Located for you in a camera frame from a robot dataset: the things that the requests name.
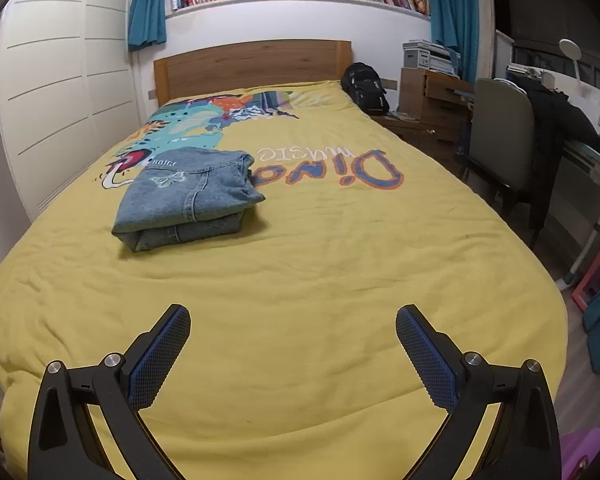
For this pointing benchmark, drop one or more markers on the white wardrobe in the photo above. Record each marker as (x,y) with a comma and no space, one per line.
(55,85)

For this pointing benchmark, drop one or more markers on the wooden headboard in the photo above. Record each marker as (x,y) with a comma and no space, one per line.
(255,67)

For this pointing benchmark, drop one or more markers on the wooden cabinet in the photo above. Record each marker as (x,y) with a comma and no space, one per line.
(435,110)

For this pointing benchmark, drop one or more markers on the black backpack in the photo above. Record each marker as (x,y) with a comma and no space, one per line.
(365,90)

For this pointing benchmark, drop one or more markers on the black coat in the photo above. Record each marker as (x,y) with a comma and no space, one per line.
(550,150)

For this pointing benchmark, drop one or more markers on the blue denim jacket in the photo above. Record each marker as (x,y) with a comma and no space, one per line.
(180,195)

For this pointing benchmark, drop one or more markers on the yellow printed blanket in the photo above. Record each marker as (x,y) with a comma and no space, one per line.
(305,260)

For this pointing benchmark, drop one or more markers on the white printer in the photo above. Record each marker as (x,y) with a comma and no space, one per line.
(422,55)

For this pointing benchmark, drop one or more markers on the blue curtain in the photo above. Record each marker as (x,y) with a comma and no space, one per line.
(147,5)
(450,5)

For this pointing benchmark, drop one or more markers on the white desk lamp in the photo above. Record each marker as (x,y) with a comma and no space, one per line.
(571,50)

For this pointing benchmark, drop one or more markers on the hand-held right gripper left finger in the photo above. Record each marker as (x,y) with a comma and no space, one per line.
(160,355)

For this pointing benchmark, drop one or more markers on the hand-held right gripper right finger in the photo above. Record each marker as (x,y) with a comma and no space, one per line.
(427,355)

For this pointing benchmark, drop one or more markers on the grey chair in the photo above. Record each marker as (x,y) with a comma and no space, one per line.
(500,130)

